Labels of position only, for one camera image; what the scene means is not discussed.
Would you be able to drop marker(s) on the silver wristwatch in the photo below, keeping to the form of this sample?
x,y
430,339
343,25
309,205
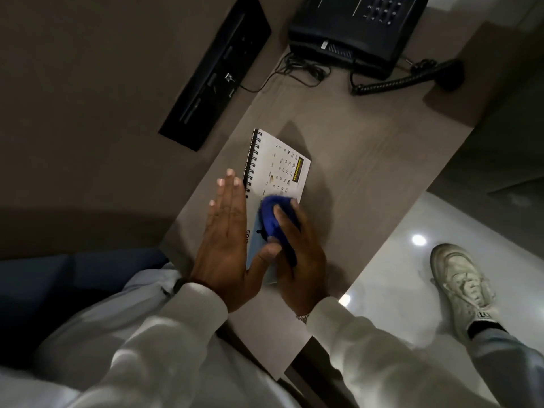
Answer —
x,y
301,318

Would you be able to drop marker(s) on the white sneaker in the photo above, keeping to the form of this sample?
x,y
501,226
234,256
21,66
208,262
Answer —
x,y
461,280

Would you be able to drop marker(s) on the blue cleaning cloth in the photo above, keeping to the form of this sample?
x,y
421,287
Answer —
x,y
270,220

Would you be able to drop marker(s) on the person's right hand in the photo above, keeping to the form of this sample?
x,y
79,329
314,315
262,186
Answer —
x,y
308,271

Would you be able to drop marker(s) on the person's left thumb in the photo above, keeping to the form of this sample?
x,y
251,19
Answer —
x,y
264,261

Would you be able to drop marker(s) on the black sock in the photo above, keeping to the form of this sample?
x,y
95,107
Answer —
x,y
484,328

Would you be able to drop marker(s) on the person's left forearm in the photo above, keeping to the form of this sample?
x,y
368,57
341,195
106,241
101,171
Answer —
x,y
170,344

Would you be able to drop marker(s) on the person's left little finger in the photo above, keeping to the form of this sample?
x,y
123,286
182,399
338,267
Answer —
x,y
210,218

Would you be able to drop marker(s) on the person's left middle finger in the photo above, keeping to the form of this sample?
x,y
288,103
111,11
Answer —
x,y
230,199

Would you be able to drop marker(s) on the person's left hand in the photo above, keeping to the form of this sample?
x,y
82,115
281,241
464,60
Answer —
x,y
223,254

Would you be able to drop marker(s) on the black wall socket panel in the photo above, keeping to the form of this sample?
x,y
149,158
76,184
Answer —
x,y
216,72

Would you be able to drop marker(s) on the dark blue upholstered seat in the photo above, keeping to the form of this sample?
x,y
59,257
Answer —
x,y
63,288

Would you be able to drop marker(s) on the white spiral desk calendar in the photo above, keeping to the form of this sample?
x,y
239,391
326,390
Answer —
x,y
280,165

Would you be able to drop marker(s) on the person's right forearm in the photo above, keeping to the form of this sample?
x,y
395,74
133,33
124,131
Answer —
x,y
382,361

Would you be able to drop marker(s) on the black desk telephone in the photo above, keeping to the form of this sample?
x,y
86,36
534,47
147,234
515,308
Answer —
x,y
357,25

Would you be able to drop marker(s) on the person's right fingers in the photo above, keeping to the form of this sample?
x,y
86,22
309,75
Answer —
x,y
288,218

